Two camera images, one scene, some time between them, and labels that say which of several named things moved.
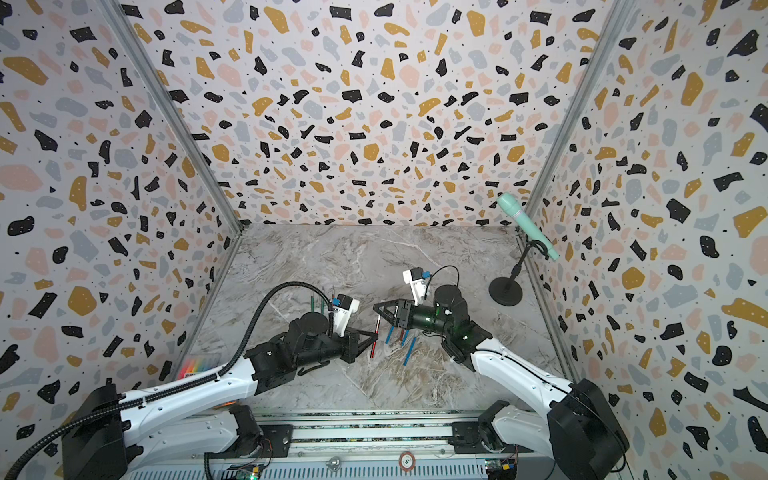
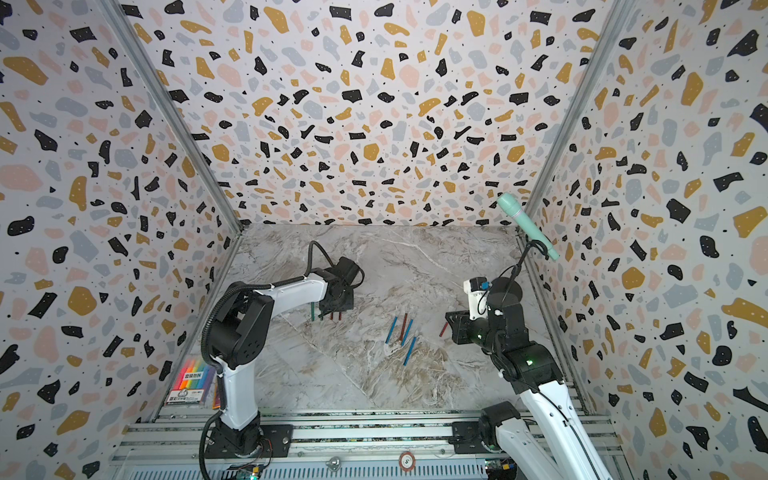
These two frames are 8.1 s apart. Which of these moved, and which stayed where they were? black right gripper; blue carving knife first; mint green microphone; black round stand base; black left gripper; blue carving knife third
Moved: black left gripper; black right gripper
Stayed: blue carving knife third; mint green microphone; black round stand base; blue carving knife first
